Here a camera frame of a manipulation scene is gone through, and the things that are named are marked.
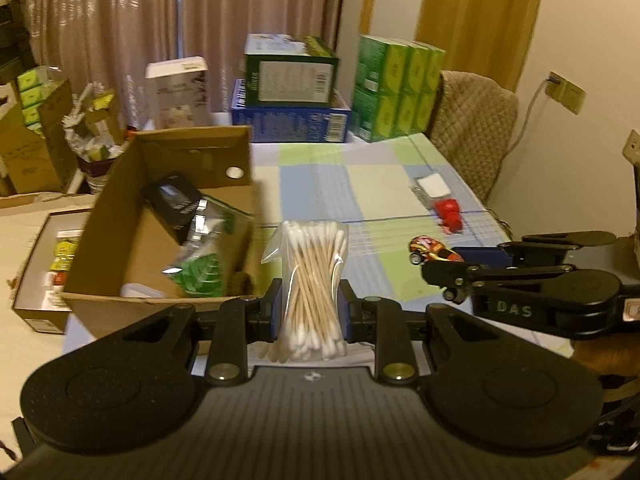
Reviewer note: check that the blue carton box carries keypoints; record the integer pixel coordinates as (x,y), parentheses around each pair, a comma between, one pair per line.
(290,122)

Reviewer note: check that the green carton box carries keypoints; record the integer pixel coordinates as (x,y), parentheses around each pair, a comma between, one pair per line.
(290,80)

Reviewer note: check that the stack of green tissue packs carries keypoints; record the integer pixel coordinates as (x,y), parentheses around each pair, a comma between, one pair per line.
(395,90)

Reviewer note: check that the beige patterned curtain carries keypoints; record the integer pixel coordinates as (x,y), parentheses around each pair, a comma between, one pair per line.
(125,20)

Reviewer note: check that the wall switch plate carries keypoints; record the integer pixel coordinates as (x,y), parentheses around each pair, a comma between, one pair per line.
(632,147)

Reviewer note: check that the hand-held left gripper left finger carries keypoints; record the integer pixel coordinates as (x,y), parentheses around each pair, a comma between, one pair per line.
(275,307)

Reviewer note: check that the white flat object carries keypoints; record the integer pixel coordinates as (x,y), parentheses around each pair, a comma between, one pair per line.
(142,291)

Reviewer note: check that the wooden slat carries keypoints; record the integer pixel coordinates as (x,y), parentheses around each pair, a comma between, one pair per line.
(368,12)

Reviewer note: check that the plaid tablecloth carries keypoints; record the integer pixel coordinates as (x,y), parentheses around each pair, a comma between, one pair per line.
(325,185)

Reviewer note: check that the basket of crumpled paper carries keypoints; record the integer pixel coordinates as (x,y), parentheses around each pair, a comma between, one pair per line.
(97,135)

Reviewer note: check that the white hang-tab card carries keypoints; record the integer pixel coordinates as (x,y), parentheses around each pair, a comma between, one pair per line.
(6,102)

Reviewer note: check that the bag of cotton swabs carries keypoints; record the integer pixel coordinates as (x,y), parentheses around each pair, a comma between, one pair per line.
(312,285)

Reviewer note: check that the brown woven round pad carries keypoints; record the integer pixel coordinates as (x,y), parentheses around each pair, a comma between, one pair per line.
(240,285)

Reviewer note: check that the yellow curtain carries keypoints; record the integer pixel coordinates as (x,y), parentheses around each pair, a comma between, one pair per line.
(480,10)

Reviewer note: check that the person's right hand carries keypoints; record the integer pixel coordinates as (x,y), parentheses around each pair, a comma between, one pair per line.
(610,355)

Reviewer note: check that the silver green foil bag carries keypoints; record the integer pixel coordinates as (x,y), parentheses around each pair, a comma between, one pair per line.
(200,270)

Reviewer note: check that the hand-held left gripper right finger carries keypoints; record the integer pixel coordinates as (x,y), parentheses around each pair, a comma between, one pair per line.
(343,310)

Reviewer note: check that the black product box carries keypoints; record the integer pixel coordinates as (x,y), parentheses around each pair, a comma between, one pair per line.
(172,205)

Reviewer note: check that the brown carton with flaps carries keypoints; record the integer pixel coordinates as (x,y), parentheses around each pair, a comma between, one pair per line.
(30,160)

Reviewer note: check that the brown cardboard box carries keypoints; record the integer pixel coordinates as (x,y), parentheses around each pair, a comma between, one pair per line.
(210,145)

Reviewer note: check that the yellow green packet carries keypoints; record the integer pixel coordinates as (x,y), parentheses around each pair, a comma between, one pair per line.
(65,252)

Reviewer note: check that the wall socket with plug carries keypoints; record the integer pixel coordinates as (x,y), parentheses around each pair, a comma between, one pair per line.
(565,92)

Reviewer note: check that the open shallow cardboard box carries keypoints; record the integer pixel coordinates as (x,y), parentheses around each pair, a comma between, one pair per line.
(30,305)

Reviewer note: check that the white carton box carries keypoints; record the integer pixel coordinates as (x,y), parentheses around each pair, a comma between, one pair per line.
(175,95)

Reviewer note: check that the red toy pig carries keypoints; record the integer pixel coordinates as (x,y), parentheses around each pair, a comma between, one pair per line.
(447,212)

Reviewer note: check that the chair with quilted beige cover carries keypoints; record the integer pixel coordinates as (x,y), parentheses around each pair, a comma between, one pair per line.
(470,125)

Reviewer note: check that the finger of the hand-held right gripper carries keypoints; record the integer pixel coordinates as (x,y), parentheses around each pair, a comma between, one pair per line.
(500,276)
(477,256)

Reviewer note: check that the stack of small green packets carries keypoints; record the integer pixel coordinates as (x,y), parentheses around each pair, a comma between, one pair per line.
(32,100)

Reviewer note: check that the orange white toy car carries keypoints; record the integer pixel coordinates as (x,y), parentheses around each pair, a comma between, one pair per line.
(430,250)

